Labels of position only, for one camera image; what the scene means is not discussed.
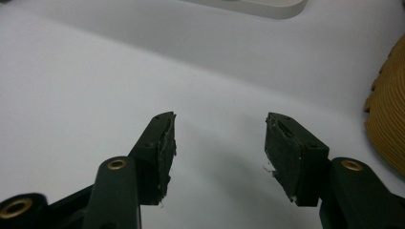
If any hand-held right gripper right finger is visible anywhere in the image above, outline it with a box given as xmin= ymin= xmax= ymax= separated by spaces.
xmin=264 ymin=112 xmax=330 ymax=207

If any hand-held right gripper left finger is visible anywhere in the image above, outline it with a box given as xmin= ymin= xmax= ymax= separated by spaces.
xmin=128 ymin=111 xmax=178 ymax=206

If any tan suede boot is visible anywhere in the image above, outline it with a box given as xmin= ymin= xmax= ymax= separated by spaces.
xmin=363 ymin=33 xmax=405 ymax=178

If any white table mat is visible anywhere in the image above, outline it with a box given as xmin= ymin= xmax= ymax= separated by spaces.
xmin=0 ymin=0 xmax=405 ymax=229

